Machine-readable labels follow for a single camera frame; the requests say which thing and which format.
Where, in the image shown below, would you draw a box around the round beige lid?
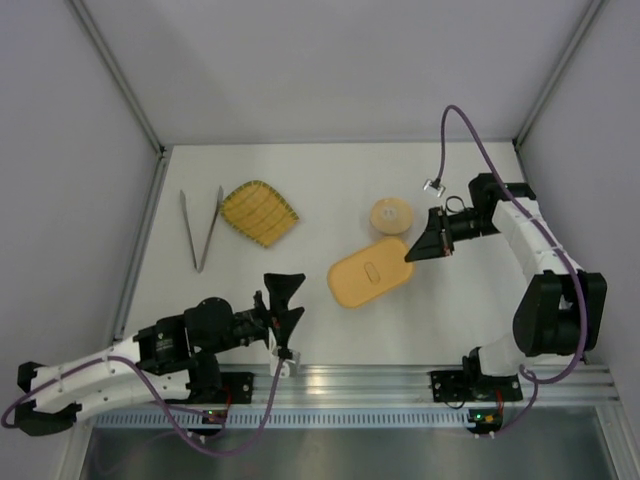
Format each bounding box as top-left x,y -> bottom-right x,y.
369,197 -> 414,225

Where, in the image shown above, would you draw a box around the tan rectangular box lid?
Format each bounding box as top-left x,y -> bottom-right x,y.
327,236 -> 414,309

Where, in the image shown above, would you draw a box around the metal tongs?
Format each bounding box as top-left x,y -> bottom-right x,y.
179,186 -> 224,274

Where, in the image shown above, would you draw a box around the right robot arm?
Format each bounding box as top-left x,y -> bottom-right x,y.
404,173 -> 607,401

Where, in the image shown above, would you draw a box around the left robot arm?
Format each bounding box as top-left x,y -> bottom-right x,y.
1,273 -> 306,437

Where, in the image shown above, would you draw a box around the round steel-lined container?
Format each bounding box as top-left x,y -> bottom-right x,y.
370,221 -> 412,237

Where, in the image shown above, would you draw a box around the bamboo fan-shaped tray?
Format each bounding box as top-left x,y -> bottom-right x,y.
221,180 -> 300,248

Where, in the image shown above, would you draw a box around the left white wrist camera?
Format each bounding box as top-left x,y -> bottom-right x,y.
267,331 -> 301,378

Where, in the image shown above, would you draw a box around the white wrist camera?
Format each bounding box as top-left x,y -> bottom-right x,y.
423,179 -> 446,197
267,331 -> 301,378

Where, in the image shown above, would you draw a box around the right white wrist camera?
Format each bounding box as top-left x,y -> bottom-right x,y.
423,179 -> 446,197

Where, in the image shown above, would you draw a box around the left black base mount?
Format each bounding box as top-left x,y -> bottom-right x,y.
198,371 -> 255,405

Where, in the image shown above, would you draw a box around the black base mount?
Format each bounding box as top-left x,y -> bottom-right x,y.
198,371 -> 255,405
429,370 -> 523,405

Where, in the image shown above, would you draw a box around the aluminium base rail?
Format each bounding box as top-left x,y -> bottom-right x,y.
214,363 -> 621,406

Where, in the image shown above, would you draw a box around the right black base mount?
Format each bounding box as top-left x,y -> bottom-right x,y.
429,370 -> 523,405

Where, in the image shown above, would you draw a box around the slotted cable duct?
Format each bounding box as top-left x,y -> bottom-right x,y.
93,408 -> 473,429

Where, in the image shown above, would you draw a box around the right aluminium frame post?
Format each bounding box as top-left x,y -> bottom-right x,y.
512,0 -> 609,153

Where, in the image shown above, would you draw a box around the aluminium frame post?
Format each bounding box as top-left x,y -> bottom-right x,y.
512,0 -> 609,153
65,0 -> 166,159

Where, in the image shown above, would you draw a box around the left aluminium frame post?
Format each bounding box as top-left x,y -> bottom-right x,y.
65,0 -> 166,159

